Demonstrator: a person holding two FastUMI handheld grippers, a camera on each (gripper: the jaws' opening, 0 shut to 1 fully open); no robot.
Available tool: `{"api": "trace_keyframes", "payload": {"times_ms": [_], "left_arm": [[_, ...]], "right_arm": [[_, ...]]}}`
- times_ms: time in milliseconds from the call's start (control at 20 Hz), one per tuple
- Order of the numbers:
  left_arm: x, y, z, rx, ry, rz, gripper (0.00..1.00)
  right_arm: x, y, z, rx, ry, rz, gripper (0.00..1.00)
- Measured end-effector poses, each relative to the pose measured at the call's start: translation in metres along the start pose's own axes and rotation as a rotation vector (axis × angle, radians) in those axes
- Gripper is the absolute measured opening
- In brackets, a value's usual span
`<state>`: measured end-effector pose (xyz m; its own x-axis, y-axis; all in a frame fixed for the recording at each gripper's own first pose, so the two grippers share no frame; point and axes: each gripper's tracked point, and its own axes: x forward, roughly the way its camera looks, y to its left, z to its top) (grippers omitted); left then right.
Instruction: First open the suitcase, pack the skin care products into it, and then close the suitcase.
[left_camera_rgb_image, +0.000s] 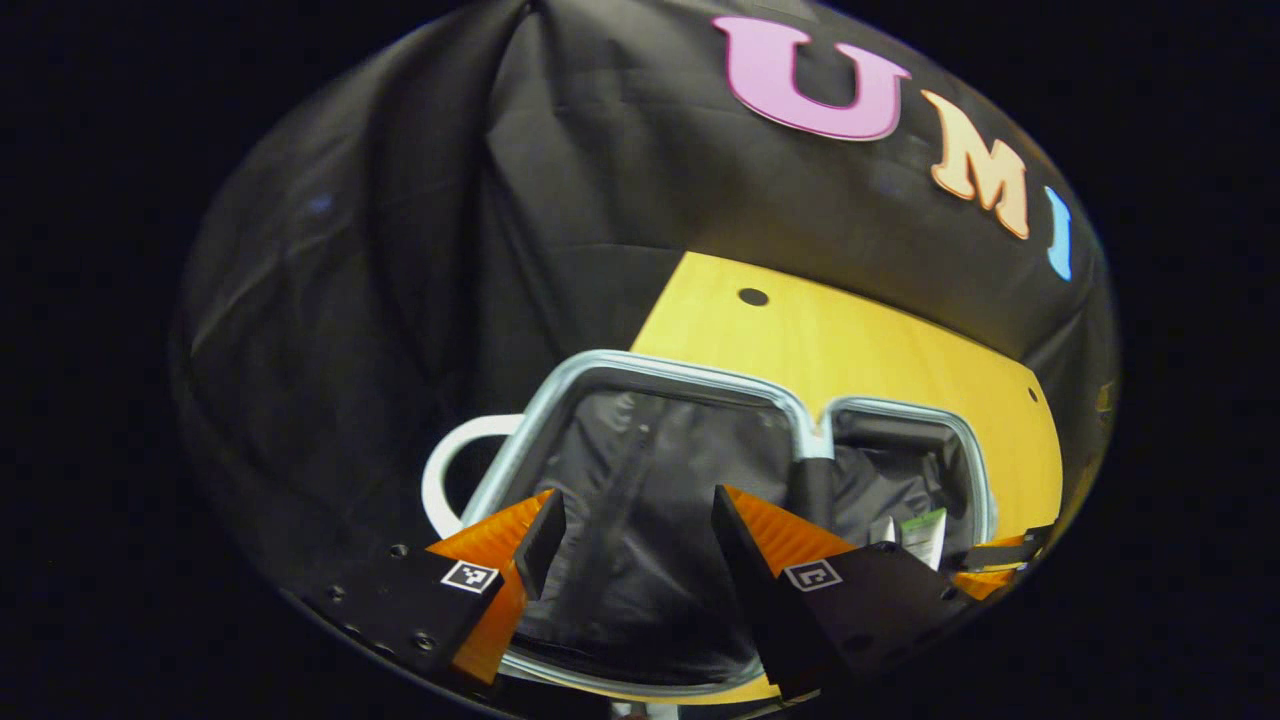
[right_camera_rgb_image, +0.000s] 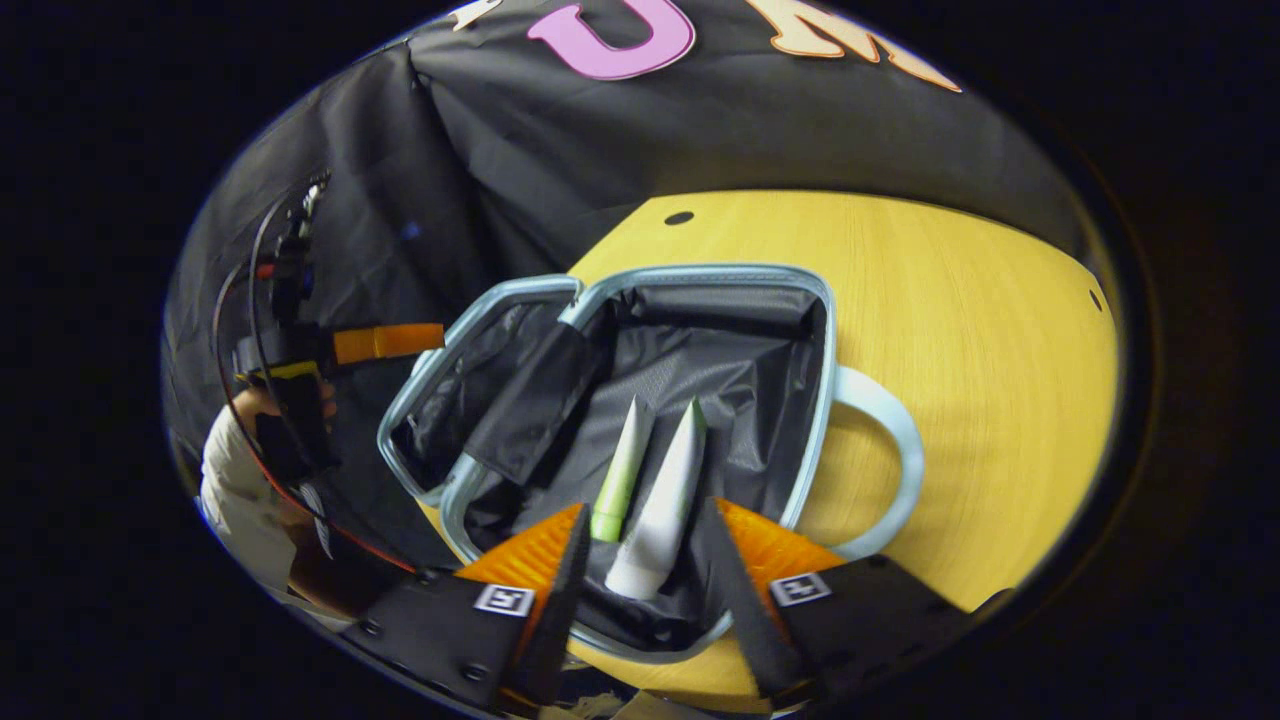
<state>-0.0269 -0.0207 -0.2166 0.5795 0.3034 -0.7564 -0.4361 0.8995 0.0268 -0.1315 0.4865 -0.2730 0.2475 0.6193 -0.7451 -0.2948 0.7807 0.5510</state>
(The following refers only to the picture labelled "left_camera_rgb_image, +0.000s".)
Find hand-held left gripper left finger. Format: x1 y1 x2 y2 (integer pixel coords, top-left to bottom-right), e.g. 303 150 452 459
300 488 568 691

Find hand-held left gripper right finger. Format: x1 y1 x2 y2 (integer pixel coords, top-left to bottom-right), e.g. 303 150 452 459
712 485 976 701

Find white tube green label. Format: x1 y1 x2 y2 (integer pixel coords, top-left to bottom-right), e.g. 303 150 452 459
895 508 949 571

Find white suitcase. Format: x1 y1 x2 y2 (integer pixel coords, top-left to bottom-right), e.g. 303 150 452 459
422 350 1001 701

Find black backdrop cloth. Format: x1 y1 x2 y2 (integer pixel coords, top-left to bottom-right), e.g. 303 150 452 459
175 0 1121 621

